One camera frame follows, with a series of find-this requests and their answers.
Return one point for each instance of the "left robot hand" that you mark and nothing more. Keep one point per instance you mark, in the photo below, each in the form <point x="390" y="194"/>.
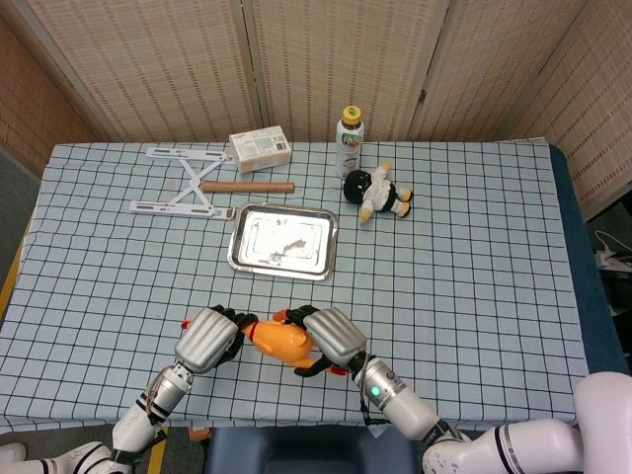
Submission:
<point x="207" y="338"/>

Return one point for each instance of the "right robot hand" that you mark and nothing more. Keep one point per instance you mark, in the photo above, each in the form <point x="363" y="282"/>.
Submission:
<point x="331" y="338"/>

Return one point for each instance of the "yellow rubber chicken toy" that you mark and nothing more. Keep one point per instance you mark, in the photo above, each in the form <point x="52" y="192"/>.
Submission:
<point x="281" y="340"/>

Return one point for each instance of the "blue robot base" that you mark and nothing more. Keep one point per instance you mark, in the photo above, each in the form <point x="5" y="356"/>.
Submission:
<point x="306" y="449"/>

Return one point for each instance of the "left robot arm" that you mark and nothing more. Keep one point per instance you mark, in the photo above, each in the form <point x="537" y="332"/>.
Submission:
<point x="143" y="410"/>

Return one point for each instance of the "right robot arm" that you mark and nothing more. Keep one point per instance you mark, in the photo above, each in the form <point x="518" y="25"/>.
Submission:
<point x="469" y="424"/>

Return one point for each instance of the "stainless steel tray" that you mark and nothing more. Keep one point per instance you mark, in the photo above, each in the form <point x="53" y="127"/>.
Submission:
<point x="284" y="242"/>

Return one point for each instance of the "black and white plush toy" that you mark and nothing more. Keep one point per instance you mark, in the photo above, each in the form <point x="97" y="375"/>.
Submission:
<point x="377" y="192"/>

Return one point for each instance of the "grid pattern tablecloth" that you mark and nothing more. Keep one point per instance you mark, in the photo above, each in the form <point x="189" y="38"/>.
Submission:
<point x="395" y="296"/>

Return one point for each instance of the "wooden rolling pin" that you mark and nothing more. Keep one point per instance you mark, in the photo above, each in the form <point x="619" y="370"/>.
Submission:
<point x="247" y="186"/>

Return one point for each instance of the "white folding laptop stand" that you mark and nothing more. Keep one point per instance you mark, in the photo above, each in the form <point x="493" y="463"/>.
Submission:
<point x="185" y="182"/>

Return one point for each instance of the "white tissue pack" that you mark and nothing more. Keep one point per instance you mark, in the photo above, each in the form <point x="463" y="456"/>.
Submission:
<point x="259" y="148"/>

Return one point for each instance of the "white drink bottle yellow cap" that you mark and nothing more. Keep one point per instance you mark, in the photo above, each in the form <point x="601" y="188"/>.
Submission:
<point x="349" y="140"/>

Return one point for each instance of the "woven folding screen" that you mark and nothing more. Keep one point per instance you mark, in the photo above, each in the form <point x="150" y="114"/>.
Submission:
<point x="316" y="64"/>

